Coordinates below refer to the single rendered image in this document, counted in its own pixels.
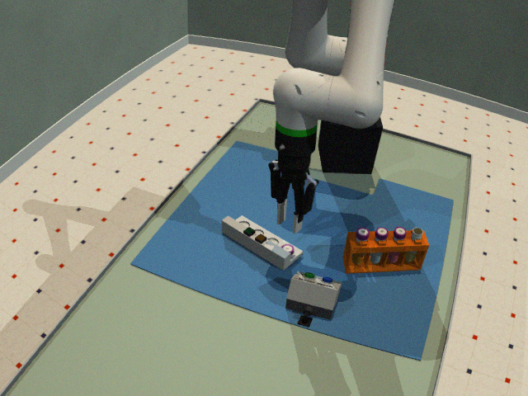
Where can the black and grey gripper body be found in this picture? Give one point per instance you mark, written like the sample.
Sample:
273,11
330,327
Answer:
299,166

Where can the purple screw cap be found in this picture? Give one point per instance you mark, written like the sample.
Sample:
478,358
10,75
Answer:
362,233
289,248
400,233
381,233

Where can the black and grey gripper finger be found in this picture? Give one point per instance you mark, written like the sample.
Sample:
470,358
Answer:
279,189
303,201

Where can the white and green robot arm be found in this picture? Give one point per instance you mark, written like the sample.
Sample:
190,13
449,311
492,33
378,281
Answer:
353,95

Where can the blue flat mat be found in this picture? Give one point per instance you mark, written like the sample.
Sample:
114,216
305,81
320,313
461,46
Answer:
389,311

